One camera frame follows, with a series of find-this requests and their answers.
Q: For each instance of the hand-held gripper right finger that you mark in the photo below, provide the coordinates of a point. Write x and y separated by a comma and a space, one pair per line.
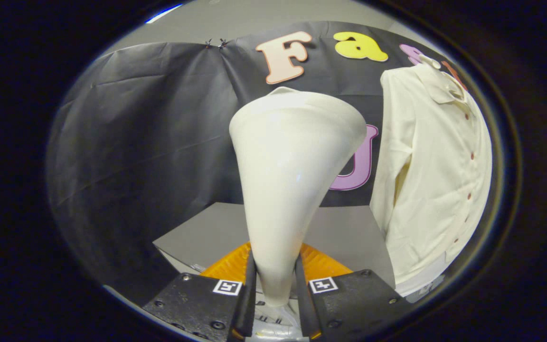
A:
302, 304

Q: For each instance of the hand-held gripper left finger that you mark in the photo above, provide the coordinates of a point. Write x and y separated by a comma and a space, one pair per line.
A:
247, 304

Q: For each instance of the white garment steamer head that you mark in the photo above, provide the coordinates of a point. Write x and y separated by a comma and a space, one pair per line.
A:
292, 171

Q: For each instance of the cream button-up shirt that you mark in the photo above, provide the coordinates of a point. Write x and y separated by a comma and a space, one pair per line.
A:
430, 180

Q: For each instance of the white clothes hanger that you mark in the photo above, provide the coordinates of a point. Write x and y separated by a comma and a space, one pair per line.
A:
429, 61

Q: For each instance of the white mannequin torso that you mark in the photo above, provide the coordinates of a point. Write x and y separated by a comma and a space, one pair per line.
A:
420, 280

